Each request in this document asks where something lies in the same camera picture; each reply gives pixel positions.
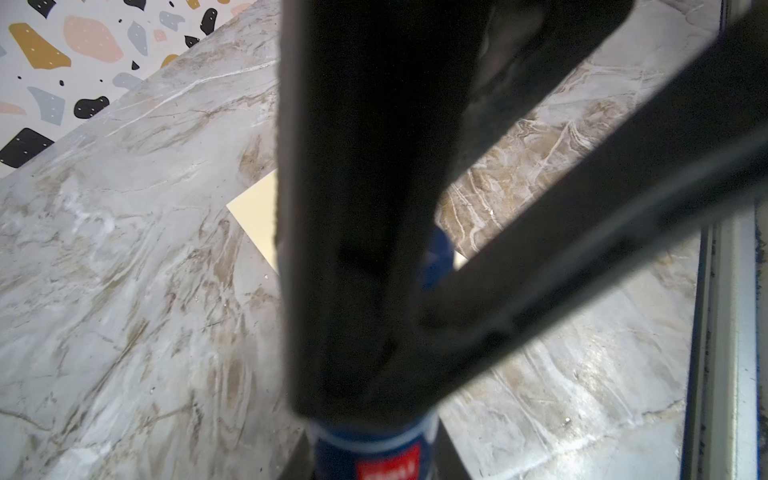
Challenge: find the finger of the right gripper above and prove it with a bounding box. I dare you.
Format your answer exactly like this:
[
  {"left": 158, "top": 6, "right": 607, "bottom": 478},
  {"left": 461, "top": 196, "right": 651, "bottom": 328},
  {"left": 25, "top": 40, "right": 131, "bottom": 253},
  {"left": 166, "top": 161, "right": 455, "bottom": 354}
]
[{"left": 276, "top": 1, "right": 767, "bottom": 426}]

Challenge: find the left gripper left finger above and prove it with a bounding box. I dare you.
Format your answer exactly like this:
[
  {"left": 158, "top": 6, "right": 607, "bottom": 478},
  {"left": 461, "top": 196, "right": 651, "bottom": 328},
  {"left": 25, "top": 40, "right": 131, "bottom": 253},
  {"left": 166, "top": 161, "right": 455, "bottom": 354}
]
[{"left": 290, "top": 432, "right": 314, "bottom": 480}]

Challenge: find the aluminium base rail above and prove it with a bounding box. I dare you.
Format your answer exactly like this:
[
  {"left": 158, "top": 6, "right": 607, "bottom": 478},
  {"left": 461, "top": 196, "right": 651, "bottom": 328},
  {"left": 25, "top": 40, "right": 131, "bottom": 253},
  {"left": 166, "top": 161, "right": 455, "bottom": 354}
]
[{"left": 680, "top": 201, "right": 767, "bottom": 479}]

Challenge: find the cream envelope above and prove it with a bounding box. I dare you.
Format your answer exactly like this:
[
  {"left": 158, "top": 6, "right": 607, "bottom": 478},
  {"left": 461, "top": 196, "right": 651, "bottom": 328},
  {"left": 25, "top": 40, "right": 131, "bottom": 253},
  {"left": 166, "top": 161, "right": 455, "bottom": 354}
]
[{"left": 226, "top": 169, "right": 469, "bottom": 274}]

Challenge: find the blue white glue stick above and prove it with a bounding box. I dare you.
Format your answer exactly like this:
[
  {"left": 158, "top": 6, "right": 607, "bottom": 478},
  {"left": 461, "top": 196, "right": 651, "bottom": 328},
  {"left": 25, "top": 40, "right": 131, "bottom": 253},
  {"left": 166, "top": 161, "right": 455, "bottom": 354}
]
[{"left": 305, "top": 227, "right": 456, "bottom": 480}]

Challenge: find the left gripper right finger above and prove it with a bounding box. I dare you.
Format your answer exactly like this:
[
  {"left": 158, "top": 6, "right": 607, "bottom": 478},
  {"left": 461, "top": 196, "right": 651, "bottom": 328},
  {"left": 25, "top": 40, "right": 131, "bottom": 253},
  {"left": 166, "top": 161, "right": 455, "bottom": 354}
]
[{"left": 434, "top": 420, "right": 471, "bottom": 480}]

